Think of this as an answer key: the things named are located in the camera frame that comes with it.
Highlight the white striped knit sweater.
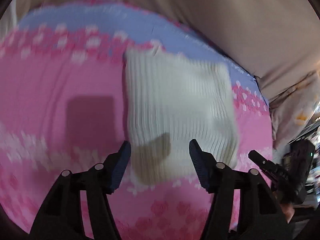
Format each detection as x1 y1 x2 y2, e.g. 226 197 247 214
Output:
125 49 239 185

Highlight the person's right hand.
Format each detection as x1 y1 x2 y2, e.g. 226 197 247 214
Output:
280 203 295 223

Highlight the beige patterned pillow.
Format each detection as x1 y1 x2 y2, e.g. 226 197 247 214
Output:
270 70 319 150

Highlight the beige curtain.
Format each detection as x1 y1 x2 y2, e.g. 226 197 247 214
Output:
0 0 320 81

